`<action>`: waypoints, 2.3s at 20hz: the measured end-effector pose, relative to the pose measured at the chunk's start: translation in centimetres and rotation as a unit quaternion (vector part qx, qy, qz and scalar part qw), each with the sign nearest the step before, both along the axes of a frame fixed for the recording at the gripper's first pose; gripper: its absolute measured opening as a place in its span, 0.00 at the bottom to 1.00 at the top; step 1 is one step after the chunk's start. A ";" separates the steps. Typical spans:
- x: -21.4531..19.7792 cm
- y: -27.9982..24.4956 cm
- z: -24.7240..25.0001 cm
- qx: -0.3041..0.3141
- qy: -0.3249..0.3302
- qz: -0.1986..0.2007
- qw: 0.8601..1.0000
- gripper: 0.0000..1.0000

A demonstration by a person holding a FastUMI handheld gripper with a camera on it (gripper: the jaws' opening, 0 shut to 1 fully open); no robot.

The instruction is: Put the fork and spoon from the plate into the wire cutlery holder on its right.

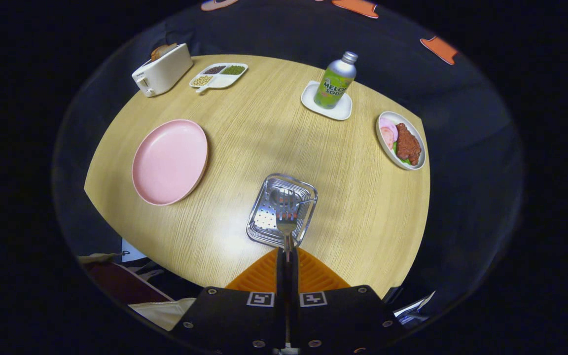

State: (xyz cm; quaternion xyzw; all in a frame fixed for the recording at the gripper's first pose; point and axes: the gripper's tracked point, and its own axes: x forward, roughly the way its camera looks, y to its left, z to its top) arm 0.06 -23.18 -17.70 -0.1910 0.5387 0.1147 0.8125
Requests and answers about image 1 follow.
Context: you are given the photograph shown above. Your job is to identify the black backdrop cloth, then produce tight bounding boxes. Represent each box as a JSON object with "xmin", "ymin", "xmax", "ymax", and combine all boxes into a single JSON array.
[{"xmin": 52, "ymin": 0, "xmax": 526, "ymax": 321}]

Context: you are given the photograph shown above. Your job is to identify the cream cloth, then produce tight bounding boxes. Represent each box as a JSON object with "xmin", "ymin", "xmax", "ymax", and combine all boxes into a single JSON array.
[{"xmin": 129, "ymin": 297, "xmax": 196, "ymax": 331}]

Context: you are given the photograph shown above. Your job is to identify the brown meat piece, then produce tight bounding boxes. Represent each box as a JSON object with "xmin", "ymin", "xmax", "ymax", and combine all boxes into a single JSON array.
[{"xmin": 395, "ymin": 123, "xmax": 422, "ymax": 166}]

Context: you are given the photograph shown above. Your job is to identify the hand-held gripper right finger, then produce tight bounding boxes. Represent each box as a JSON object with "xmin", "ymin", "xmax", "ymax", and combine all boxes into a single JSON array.
[{"xmin": 291, "ymin": 247, "xmax": 406, "ymax": 354}]

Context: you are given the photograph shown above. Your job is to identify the green lettuce leaf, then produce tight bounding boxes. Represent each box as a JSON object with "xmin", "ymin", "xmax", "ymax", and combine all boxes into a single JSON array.
[{"xmin": 392, "ymin": 143, "xmax": 413, "ymax": 165}]

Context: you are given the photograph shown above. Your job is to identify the pink round plate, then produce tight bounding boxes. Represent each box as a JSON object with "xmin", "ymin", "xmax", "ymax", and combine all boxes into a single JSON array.
[{"xmin": 132, "ymin": 119, "xmax": 209, "ymax": 206}]

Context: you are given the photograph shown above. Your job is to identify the brown toast slice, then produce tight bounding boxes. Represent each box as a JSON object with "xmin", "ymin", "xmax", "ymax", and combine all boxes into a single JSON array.
[{"xmin": 150, "ymin": 43, "xmax": 178, "ymax": 62}]

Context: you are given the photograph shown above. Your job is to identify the spoon with brown handle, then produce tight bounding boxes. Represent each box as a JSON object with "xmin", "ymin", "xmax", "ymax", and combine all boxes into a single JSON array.
[{"xmin": 269, "ymin": 186, "xmax": 316, "ymax": 210}]

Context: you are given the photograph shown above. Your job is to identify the white divided dish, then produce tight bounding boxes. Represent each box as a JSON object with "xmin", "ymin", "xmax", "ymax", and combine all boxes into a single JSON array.
[{"xmin": 189, "ymin": 63, "xmax": 249, "ymax": 94}]

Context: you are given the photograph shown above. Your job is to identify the white toaster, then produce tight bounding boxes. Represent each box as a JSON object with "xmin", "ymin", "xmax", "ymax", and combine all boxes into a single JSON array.
[{"xmin": 132, "ymin": 43, "xmax": 194, "ymax": 98}]

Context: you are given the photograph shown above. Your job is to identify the white paper sheet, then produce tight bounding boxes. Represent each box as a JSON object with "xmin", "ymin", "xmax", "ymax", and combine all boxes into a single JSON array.
[{"xmin": 121, "ymin": 238, "xmax": 147, "ymax": 263}]

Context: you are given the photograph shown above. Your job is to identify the pink ham slices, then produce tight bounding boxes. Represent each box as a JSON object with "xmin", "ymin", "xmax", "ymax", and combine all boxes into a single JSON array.
[{"xmin": 379, "ymin": 117, "xmax": 399, "ymax": 148}]

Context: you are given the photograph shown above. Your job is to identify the dark red cloth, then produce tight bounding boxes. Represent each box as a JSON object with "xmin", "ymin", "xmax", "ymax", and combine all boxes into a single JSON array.
[{"xmin": 84, "ymin": 261, "xmax": 174, "ymax": 304}]

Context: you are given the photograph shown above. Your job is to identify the white square coaster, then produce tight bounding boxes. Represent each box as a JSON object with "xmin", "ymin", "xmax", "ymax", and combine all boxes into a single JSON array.
[{"xmin": 301, "ymin": 80, "xmax": 353, "ymax": 121}]

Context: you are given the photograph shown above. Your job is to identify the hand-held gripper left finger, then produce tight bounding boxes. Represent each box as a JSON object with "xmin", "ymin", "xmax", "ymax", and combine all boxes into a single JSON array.
[{"xmin": 170, "ymin": 247, "xmax": 286, "ymax": 354}]

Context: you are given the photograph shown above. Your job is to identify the fork with brown handle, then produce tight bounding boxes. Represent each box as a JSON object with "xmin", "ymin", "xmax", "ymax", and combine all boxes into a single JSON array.
[{"xmin": 274, "ymin": 189, "xmax": 300, "ymax": 306}]

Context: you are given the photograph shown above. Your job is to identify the green soda bottle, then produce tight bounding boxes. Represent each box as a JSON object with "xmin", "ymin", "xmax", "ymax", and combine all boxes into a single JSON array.
[{"xmin": 314, "ymin": 51, "xmax": 358, "ymax": 109}]

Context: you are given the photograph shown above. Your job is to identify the white oval plate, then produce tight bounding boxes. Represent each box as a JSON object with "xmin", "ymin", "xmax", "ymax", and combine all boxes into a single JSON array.
[{"xmin": 376, "ymin": 111, "xmax": 426, "ymax": 171}]

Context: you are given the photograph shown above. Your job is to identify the perforated metal tray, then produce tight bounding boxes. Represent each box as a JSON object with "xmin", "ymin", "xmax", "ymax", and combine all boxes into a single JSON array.
[{"xmin": 246, "ymin": 173, "xmax": 319, "ymax": 249}]

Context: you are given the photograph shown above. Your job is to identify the white shiny object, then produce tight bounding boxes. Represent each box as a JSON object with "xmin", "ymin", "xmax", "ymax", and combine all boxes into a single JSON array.
[{"xmin": 392, "ymin": 291, "xmax": 436, "ymax": 326}]

